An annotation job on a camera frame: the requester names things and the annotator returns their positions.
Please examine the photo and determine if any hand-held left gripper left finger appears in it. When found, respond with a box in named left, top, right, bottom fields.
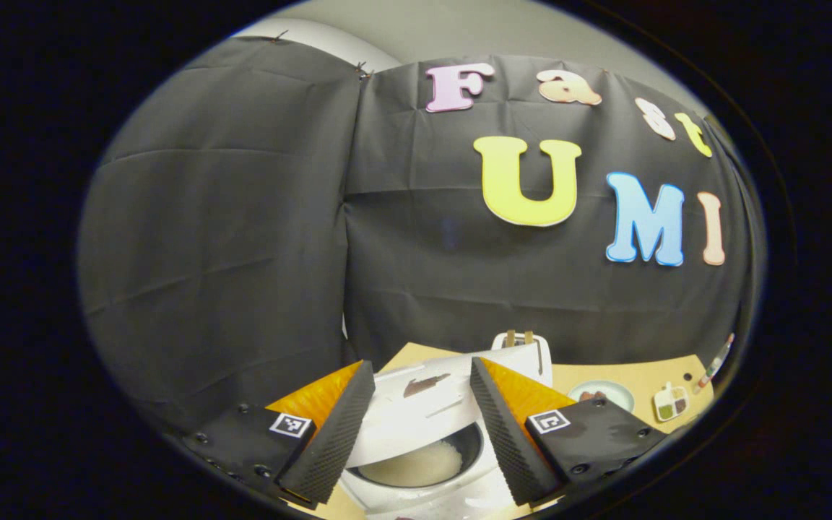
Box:
left=181, top=360, right=376, bottom=506

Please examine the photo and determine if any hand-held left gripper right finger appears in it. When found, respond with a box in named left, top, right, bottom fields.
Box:
left=469, top=356, right=670, bottom=506

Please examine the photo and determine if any white rice heap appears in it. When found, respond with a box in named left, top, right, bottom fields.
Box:
left=358, top=441, right=464, bottom=487

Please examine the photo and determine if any white rice cooker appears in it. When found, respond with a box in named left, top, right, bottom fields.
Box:
left=340, top=350, right=532, bottom=517

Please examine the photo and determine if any white toaster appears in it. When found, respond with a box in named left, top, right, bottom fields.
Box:
left=492, top=331, right=553, bottom=378

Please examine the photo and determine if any pale green plate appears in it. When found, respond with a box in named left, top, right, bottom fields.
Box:
left=568, top=380, right=636, bottom=414

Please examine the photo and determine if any white divided grain dish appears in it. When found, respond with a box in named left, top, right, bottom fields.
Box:
left=653, top=383, right=690, bottom=423

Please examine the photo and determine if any clear plastic bottle red label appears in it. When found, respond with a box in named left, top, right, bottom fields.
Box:
left=701, top=332, right=736, bottom=387

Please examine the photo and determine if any black backdrop cloth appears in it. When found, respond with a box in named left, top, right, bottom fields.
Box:
left=77, top=36, right=756, bottom=434

